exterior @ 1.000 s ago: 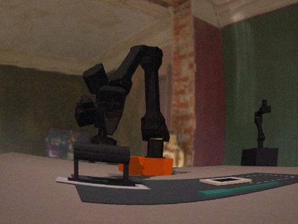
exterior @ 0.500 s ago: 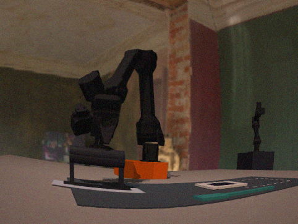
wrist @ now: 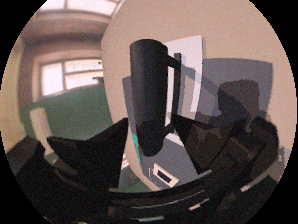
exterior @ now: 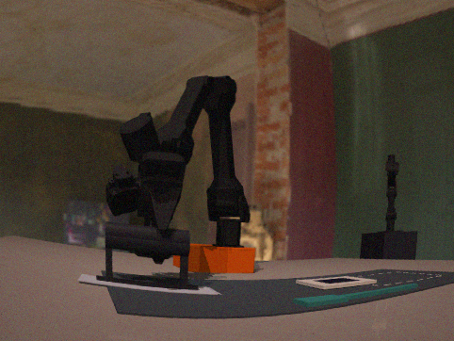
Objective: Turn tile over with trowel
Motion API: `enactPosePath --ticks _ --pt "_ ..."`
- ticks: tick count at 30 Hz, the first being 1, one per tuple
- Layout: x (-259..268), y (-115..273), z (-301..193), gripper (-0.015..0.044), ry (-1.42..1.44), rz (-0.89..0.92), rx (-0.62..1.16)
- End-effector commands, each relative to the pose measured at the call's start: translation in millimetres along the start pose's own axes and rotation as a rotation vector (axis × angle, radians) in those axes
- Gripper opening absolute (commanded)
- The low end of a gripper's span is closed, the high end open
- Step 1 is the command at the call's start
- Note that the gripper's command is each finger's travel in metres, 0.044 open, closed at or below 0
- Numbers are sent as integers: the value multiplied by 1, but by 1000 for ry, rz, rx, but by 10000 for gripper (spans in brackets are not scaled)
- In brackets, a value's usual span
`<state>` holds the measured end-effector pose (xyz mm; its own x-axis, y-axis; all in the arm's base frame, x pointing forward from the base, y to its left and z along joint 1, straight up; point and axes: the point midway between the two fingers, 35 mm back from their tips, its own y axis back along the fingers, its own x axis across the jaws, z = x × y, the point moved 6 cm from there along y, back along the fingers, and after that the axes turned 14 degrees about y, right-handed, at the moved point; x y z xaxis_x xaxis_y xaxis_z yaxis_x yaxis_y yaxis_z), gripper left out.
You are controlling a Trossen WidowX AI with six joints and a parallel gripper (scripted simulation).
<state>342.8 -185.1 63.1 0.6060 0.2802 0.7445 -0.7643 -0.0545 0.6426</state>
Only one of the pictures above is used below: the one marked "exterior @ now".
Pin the beige tile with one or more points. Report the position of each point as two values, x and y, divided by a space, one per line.
335 282

